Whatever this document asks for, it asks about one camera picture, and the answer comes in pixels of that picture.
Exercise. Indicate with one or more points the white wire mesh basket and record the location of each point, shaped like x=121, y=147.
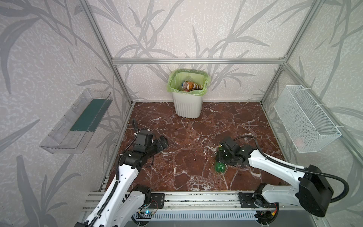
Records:
x=307, y=124

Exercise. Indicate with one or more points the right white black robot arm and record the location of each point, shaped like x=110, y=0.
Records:
x=307, y=187

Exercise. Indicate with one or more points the green plastic bin liner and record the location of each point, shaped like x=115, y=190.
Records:
x=178, y=76

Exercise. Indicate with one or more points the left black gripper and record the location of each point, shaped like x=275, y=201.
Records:
x=160, y=143

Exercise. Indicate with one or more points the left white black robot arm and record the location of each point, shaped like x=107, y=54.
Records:
x=114, y=210

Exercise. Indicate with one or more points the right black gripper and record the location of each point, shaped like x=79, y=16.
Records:
x=224, y=154

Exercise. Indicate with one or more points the clear acrylic wall shelf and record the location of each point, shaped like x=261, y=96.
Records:
x=74, y=131

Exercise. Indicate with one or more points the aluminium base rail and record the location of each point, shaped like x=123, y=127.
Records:
x=199, y=200

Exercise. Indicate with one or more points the white ribbed trash bin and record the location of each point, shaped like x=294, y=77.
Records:
x=187, y=105

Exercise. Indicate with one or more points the aluminium frame crossbar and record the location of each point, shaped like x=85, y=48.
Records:
x=122, y=61

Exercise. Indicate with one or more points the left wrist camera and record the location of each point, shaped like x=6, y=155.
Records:
x=143, y=141

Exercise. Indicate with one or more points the green soda bottle yellow cap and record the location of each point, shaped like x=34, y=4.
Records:
x=220, y=166

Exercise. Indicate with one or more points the brown coffee bottle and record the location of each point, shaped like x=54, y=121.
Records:
x=191, y=86

